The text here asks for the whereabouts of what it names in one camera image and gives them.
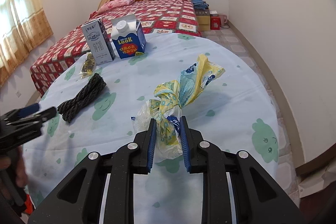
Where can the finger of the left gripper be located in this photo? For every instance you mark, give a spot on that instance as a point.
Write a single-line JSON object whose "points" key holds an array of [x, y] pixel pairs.
{"points": [[28, 110], [42, 116]]}

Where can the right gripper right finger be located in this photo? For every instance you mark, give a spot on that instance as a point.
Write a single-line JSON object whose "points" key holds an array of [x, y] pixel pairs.
{"points": [[190, 138]]}

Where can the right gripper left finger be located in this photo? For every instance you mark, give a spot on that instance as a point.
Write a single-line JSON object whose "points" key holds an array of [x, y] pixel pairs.
{"points": [[143, 161]]}

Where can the yellow blue plastic bag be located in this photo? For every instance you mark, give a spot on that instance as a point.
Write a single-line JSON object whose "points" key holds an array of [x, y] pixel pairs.
{"points": [[169, 100]]}

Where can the person's left hand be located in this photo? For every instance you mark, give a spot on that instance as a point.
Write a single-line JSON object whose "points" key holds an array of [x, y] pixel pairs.
{"points": [[21, 176]]}

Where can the light blue cloud tablecloth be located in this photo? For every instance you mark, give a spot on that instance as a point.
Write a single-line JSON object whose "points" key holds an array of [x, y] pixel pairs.
{"points": [[213, 86]]}

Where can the white grey tall carton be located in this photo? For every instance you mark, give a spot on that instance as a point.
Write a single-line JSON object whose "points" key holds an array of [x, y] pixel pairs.
{"points": [[98, 41]]}

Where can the left beige window curtain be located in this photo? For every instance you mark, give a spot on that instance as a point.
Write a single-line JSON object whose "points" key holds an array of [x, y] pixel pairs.
{"points": [[24, 26]]}

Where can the red bag near floor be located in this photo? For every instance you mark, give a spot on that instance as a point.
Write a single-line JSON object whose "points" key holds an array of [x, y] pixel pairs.
{"points": [[29, 205]]}

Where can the blue white Look carton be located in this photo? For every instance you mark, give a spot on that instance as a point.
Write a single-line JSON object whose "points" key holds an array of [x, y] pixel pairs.
{"points": [[127, 36]]}

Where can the bed with red checkered cover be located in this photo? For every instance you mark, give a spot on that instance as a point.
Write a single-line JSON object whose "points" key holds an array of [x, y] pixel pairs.
{"points": [[148, 16]]}

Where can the red box on floor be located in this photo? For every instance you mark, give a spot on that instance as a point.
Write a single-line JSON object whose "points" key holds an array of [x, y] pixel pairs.
{"points": [[215, 22]]}

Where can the pink pillow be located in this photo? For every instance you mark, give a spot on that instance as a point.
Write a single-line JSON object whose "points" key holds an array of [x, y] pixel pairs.
{"points": [[114, 4]]}

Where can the folded blue clothes stack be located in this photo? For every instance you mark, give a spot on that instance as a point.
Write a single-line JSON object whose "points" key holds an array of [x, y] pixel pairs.
{"points": [[200, 4]]}

